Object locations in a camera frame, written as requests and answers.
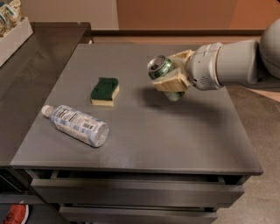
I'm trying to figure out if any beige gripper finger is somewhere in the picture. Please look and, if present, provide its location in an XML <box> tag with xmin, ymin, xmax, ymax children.
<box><xmin>151</xmin><ymin>69</ymin><xmax>192</xmax><ymax>92</ymax></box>
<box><xmin>168</xmin><ymin>50</ymin><xmax>194</xmax><ymax>69</ymax></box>

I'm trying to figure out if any green soda can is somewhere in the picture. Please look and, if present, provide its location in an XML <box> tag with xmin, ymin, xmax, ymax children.
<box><xmin>147</xmin><ymin>55</ymin><xmax>184</xmax><ymax>102</ymax></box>

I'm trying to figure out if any gray robot arm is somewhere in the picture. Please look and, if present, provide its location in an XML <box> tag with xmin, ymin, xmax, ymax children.
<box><xmin>147</xmin><ymin>19</ymin><xmax>280</xmax><ymax>93</ymax></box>

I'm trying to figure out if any green and yellow sponge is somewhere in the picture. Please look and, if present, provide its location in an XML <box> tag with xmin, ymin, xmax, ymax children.
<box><xmin>90</xmin><ymin>77</ymin><xmax>119</xmax><ymax>107</ymax></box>

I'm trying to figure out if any gray drawer cabinet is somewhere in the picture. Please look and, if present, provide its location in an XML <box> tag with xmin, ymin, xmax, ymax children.
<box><xmin>12</xmin><ymin>44</ymin><xmax>263</xmax><ymax>213</ymax></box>

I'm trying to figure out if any clear plastic water bottle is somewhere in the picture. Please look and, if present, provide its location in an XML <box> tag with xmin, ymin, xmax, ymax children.
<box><xmin>41</xmin><ymin>105</ymin><xmax>109</xmax><ymax>148</ymax></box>

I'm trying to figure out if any dark side counter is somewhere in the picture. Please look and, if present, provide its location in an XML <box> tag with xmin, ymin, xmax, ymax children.
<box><xmin>0</xmin><ymin>22</ymin><xmax>92</xmax><ymax>205</ymax></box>

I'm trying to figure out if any upper gray drawer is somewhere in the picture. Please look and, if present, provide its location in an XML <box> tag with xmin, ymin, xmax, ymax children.
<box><xmin>31</xmin><ymin>171</ymin><xmax>244</xmax><ymax>207</ymax></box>

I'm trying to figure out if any gray drawer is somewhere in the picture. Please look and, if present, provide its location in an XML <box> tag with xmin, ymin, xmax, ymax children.
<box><xmin>31</xmin><ymin>171</ymin><xmax>244</xmax><ymax>207</ymax></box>
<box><xmin>59</xmin><ymin>206</ymin><xmax>217</xmax><ymax>224</ymax></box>

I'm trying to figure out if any white box with packets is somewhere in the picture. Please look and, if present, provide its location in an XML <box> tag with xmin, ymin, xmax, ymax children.
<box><xmin>0</xmin><ymin>0</ymin><xmax>33</xmax><ymax>67</ymax></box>

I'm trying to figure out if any lower gray drawer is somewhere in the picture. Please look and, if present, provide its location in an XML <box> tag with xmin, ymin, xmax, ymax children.
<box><xmin>59</xmin><ymin>206</ymin><xmax>217</xmax><ymax>224</ymax></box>

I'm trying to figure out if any red shoe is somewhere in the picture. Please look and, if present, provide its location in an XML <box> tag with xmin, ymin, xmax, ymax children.
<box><xmin>1</xmin><ymin>204</ymin><xmax>29</xmax><ymax>224</ymax></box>

